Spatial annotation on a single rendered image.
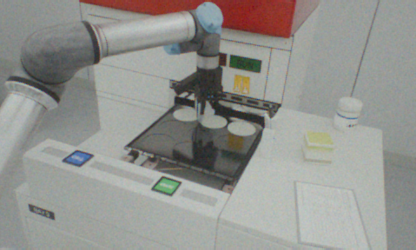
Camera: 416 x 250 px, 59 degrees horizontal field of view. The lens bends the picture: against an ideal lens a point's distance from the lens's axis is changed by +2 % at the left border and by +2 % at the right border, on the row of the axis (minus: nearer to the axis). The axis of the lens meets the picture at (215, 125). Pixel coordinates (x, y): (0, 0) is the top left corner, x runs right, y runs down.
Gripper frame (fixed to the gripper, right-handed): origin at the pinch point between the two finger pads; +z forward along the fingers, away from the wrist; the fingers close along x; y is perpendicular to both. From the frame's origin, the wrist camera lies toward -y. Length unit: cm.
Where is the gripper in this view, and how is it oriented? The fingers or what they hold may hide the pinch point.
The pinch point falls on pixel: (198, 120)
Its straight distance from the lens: 128.6
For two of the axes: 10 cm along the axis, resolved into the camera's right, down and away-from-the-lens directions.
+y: 9.4, -1.1, 3.2
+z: -0.7, 8.7, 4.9
